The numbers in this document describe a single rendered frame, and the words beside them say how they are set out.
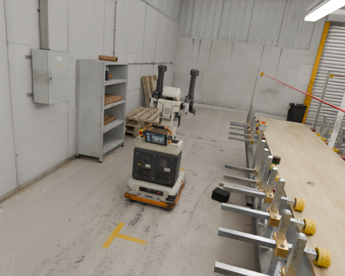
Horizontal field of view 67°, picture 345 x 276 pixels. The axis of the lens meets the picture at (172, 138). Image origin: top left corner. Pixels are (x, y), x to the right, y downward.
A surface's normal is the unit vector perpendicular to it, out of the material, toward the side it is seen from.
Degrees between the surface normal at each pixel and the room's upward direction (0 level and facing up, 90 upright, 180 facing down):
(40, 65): 90
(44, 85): 90
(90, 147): 90
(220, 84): 90
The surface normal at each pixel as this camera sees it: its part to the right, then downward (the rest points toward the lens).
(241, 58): -0.23, 0.27
